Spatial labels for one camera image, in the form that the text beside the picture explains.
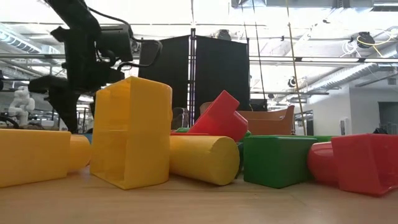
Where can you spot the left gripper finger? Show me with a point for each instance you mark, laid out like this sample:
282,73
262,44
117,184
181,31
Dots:
63,105

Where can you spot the long green four-stud block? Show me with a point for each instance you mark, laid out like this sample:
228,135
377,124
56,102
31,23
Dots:
183,129

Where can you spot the large red block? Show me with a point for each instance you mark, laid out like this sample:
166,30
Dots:
219,118

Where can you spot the green wedge block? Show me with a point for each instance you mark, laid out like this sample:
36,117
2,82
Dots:
276,161

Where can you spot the red stud block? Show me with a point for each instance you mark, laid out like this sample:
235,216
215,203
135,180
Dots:
360,161

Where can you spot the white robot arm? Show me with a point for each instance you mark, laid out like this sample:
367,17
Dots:
21,104

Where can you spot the small blue block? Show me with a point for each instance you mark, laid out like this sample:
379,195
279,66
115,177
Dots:
86,137

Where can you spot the yellow stud block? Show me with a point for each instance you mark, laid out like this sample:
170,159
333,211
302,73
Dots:
31,157

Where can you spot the yellow hollow block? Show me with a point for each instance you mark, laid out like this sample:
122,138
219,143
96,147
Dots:
130,133

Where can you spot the clear plastic bin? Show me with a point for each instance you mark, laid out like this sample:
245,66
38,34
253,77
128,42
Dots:
180,118

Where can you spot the flat red block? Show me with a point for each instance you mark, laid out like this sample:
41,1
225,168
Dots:
189,133

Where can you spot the black partition screen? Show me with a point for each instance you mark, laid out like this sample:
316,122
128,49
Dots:
217,68

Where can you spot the yellow cylinder block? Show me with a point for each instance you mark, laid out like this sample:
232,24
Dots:
203,160

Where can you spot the orange plastic bin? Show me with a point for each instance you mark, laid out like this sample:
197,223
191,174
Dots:
267,121

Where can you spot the grey horizontal beam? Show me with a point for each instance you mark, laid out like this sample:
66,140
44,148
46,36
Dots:
311,59

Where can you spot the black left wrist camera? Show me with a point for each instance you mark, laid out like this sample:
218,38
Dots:
116,43

